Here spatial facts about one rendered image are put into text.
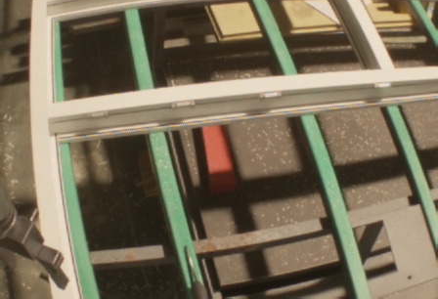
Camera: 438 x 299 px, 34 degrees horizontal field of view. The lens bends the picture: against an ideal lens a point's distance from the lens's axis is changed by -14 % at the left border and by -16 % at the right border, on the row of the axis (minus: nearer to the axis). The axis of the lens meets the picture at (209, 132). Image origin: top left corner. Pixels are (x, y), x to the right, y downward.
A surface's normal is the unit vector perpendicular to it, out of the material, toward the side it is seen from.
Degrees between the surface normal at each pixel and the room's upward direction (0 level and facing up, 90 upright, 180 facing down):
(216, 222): 0
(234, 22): 0
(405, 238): 0
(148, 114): 90
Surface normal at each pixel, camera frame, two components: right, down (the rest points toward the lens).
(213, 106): 0.19, 0.76
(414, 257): 0.06, -0.63
